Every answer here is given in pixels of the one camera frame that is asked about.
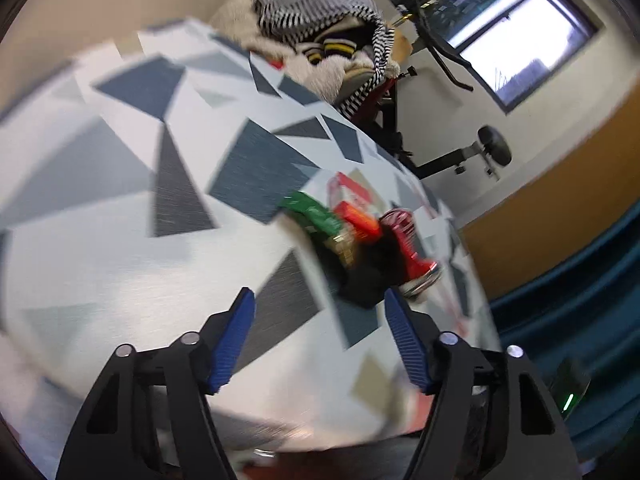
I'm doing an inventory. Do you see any green snack wrapper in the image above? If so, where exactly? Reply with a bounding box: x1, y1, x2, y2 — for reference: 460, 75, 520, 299
279, 191, 358, 268

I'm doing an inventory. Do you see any black white dotted glove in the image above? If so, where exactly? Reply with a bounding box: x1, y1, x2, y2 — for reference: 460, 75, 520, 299
310, 228, 409, 309

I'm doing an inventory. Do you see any pile of clothes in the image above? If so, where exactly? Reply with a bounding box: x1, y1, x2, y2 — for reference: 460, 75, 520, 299
209, 0, 412, 119

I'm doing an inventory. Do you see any geometric patterned folding table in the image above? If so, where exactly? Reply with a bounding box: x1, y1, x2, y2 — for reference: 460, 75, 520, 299
1, 20, 499, 474

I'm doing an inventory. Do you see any black exercise bike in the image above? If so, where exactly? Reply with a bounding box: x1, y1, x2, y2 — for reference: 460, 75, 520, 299
352, 0, 512, 180

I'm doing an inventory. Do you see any window with dark frame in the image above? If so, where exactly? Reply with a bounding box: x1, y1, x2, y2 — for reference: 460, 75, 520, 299
390, 0, 600, 113

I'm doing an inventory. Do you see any red cigarette box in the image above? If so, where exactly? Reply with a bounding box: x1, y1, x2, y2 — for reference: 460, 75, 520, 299
328, 172, 383, 243

